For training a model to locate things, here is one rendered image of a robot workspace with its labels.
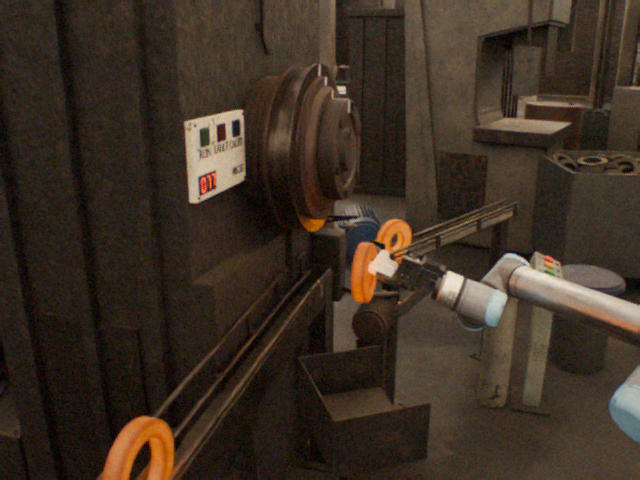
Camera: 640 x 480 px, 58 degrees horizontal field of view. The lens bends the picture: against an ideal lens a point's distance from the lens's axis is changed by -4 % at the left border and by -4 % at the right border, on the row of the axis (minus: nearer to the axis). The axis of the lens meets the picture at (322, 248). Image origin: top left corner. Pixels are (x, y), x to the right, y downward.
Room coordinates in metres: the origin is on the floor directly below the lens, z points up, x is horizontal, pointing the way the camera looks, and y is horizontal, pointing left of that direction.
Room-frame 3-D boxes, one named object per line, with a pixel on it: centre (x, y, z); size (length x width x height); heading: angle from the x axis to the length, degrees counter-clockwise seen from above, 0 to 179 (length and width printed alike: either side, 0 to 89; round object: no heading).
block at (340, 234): (1.94, -0.02, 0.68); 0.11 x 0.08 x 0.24; 72
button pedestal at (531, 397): (2.13, -0.87, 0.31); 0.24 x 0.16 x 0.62; 162
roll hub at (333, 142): (1.68, -0.05, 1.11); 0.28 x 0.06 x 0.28; 162
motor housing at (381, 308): (1.98, -0.19, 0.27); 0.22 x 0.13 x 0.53; 162
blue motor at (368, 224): (3.98, -0.25, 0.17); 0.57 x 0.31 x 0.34; 2
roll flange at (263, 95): (1.74, 0.12, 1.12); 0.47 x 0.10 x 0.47; 162
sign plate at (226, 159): (1.42, 0.25, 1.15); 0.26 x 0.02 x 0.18; 162
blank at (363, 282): (1.48, -0.11, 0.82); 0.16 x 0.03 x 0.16; 162
